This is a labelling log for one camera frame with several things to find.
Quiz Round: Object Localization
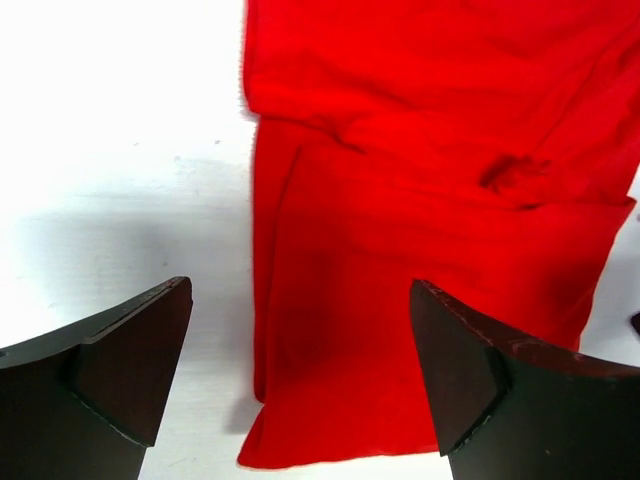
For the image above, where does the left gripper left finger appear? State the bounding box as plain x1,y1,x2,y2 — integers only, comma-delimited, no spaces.
1,277,193,480

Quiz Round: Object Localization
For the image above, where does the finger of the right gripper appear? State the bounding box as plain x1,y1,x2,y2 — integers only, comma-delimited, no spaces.
630,312,640,335

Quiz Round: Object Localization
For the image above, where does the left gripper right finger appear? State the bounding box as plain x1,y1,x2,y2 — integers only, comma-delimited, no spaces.
410,281,639,480

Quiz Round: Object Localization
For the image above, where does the red t shirt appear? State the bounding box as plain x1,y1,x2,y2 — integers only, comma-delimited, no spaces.
238,1,639,469

